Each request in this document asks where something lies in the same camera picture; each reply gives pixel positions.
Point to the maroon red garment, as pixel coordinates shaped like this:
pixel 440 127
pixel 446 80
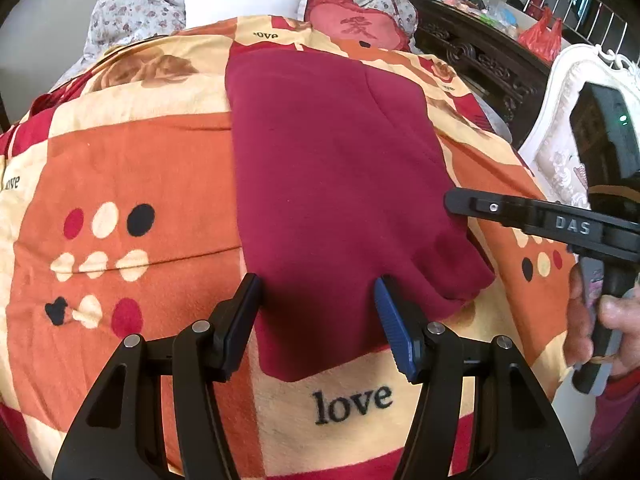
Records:
pixel 340 179

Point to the person's right hand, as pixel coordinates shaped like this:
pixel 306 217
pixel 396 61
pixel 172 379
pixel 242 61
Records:
pixel 614 313

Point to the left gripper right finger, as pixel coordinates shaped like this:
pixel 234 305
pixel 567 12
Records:
pixel 481 413

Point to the white pillow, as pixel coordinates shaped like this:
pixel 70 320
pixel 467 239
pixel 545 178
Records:
pixel 206 12

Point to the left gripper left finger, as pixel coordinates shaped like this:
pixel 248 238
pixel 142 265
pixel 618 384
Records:
pixel 152 413

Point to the metal rack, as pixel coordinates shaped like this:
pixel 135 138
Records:
pixel 604 22

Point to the white ornate chair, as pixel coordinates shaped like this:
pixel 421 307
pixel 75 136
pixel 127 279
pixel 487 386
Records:
pixel 550 150

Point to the red plastic bag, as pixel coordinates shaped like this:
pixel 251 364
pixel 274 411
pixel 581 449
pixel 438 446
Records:
pixel 544 38

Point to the red heart cushion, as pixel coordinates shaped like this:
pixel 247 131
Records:
pixel 344 19

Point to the orange red patterned blanket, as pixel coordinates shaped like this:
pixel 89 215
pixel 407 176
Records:
pixel 119 216

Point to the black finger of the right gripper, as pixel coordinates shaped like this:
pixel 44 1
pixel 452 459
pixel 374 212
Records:
pixel 564 224

